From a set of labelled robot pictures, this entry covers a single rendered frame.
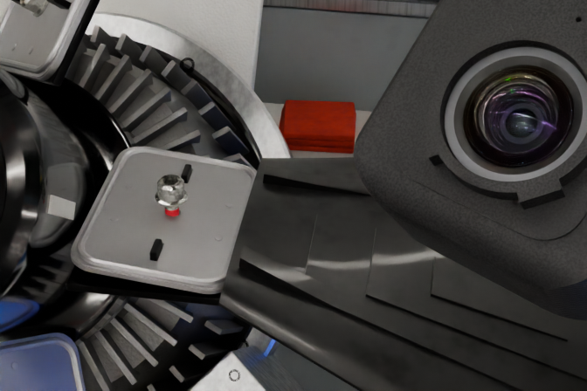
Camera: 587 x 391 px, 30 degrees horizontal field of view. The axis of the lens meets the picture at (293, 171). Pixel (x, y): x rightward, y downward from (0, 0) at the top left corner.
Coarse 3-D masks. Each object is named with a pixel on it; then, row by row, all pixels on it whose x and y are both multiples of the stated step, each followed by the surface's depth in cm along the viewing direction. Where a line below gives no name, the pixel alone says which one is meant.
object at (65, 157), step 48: (0, 96) 41; (48, 96) 52; (0, 144) 41; (48, 144) 42; (96, 144) 51; (0, 192) 41; (48, 192) 41; (96, 192) 51; (0, 240) 40; (48, 240) 42; (0, 288) 40; (48, 288) 45; (0, 336) 47
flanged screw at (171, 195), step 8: (168, 176) 45; (176, 176) 45; (160, 184) 45; (168, 184) 46; (176, 184) 45; (160, 192) 45; (168, 192) 45; (176, 192) 45; (184, 192) 46; (160, 200) 45; (168, 200) 45; (176, 200) 45; (184, 200) 45; (168, 208) 46; (176, 208) 46
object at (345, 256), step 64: (256, 192) 47; (320, 192) 47; (256, 256) 43; (320, 256) 44; (384, 256) 44; (256, 320) 41; (320, 320) 42; (384, 320) 42; (448, 320) 42; (512, 320) 42; (576, 320) 43; (384, 384) 40; (448, 384) 40; (512, 384) 41; (576, 384) 41
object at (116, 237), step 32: (128, 160) 49; (160, 160) 49; (192, 160) 49; (128, 192) 47; (192, 192) 47; (224, 192) 48; (96, 224) 45; (128, 224) 45; (160, 224) 45; (192, 224) 46; (224, 224) 46; (96, 256) 43; (128, 256) 43; (160, 256) 44; (192, 256) 44; (224, 256) 44; (192, 288) 42
